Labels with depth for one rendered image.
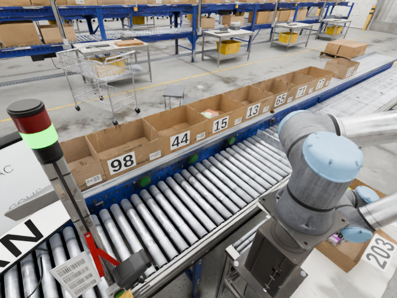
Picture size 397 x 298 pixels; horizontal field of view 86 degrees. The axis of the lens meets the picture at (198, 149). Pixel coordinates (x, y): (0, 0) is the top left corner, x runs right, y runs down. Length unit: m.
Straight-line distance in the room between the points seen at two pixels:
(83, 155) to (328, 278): 1.53
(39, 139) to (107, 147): 1.17
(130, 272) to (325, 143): 0.71
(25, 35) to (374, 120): 5.22
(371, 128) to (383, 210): 0.30
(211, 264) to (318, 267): 0.94
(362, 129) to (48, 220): 0.98
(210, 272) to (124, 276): 1.23
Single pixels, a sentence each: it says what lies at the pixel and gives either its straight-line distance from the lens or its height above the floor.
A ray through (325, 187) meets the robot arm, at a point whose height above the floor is 1.41.
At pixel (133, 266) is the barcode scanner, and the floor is 1.09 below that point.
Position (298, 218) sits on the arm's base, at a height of 1.27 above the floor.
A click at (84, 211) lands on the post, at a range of 0.60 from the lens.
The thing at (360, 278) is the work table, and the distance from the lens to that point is 1.41.
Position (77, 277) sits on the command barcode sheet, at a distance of 0.79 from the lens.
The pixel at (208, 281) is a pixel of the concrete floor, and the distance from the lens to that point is 1.96.
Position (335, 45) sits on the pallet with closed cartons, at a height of 0.40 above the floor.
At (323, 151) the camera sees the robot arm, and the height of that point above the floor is 1.49.
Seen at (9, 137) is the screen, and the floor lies 1.55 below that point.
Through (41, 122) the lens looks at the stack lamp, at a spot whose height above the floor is 1.64.
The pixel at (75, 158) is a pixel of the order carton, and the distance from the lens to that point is 1.58.
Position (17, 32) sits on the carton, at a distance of 5.34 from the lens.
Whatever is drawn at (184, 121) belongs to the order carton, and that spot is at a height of 0.90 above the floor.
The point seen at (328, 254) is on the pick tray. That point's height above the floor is 0.78.
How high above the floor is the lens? 1.83
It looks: 38 degrees down
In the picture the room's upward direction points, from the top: 3 degrees clockwise
